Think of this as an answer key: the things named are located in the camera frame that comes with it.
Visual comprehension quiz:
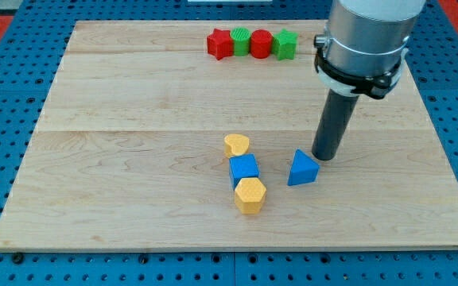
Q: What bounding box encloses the red star block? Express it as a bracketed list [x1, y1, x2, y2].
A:
[207, 29, 234, 60]

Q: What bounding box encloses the green cylinder block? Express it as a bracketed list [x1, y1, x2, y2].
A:
[230, 27, 251, 56]

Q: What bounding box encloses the red cylinder block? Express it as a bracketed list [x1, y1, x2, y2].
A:
[250, 29, 273, 59]

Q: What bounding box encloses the blue triangle block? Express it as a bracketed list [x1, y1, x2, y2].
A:
[287, 149, 320, 186]

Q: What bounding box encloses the yellow heart block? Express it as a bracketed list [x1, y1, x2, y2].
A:
[223, 133, 250, 158]

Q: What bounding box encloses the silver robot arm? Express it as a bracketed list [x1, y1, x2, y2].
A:
[313, 0, 425, 99]

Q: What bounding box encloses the green star block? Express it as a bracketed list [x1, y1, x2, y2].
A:
[271, 29, 298, 60]

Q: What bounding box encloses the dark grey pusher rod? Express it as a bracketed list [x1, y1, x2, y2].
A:
[312, 90, 359, 160]

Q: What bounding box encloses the yellow hexagon block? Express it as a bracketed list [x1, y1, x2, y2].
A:
[234, 177, 266, 215]

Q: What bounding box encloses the blue cube block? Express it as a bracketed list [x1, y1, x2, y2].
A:
[229, 153, 260, 189]

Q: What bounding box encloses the wooden board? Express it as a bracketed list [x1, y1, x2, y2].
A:
[0, 20, 458, 253]

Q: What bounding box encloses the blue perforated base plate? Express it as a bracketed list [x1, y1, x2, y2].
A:
[0, 0, 458, 285]

